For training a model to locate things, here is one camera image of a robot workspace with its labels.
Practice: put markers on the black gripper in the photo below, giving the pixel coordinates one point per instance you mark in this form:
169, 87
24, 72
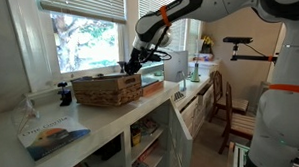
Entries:
137, 57

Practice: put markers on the woven wicker basket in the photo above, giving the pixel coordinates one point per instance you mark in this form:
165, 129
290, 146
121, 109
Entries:
105, 92

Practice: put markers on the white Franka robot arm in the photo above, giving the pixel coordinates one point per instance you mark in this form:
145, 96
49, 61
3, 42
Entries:
281, 124

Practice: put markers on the yellow box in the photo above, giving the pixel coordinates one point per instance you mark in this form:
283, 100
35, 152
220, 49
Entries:
136, 138

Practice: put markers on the small black sill object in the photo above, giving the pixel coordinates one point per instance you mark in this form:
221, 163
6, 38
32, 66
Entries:
100, 75

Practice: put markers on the silver computer monitor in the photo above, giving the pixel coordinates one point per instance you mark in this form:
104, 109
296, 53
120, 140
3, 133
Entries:
175, 66

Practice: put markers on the black remote control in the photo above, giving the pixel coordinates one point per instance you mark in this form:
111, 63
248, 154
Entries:
83, 77

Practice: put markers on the white keyboard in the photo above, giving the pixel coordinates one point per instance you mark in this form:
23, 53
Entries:
179, 96

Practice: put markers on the colourful book stack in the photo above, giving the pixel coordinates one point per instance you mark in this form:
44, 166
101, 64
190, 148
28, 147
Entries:
148, 125

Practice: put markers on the mint green bottle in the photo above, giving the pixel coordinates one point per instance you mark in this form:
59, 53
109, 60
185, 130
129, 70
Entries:
195, 75

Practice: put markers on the white horizontal window blind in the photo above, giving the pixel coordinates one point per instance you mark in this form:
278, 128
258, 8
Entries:
82, 4
193, 38
145, 3

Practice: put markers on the pink item stack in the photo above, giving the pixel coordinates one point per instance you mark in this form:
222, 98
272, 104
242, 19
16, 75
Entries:
203, 57

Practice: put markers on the white storage bin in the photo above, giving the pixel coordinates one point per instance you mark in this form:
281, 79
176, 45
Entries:
208, 66

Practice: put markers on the yellow flower bouquet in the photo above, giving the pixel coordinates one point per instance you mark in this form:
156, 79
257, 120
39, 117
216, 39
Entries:
207, 42

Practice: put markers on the white counter cabinet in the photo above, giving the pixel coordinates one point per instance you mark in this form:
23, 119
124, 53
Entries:
125, 149

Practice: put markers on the white glass cabinet door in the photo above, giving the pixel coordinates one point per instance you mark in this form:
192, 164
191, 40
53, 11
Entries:
179, 141

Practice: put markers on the slanted book row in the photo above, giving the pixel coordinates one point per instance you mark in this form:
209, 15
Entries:
148, 153

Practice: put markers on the wooden chair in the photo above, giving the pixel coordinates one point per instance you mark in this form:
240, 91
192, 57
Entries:
241, 125
217, 86

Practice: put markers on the One Gorilla picture book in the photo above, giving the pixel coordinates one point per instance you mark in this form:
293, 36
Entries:
51, 136

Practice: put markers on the clear plastic bag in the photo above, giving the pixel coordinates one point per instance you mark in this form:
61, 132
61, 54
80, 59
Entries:
26, 114

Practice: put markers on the white green framed panel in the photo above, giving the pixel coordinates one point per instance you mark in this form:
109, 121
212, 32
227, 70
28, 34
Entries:
240, 158

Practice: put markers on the black funnel-shaped mount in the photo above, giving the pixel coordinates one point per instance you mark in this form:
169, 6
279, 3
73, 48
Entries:
120, 64

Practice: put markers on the white window frame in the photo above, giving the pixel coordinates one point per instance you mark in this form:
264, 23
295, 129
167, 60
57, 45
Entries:
133, 33

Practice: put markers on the black stereo camera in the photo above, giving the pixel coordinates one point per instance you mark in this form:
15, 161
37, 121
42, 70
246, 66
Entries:
237, 40

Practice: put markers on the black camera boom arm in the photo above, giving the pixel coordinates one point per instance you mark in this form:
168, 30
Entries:
250, 58

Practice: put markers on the white wall vent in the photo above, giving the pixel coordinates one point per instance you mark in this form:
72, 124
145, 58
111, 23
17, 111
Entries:
263, 84

